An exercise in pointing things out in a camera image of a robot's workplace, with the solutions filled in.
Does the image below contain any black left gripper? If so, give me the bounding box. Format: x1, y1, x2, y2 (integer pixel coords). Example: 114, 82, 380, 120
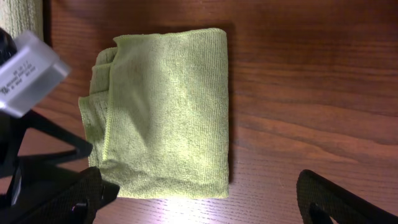
0, 108, 121, 206

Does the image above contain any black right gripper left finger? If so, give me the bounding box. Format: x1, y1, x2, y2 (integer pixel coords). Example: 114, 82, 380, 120
1, 166, 102, 224

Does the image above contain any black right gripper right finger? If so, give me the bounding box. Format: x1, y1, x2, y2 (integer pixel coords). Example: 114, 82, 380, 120
296, 169, 397, 224

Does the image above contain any green microfiber cloth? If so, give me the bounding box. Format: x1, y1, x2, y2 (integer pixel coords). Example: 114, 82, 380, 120
78, 28, 229, 199

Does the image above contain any folded green cloth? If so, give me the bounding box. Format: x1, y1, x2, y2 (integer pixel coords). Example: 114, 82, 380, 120
1, 0, 44, 40

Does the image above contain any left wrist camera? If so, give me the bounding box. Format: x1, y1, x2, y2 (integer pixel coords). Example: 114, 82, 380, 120
1, 29, 72, 118

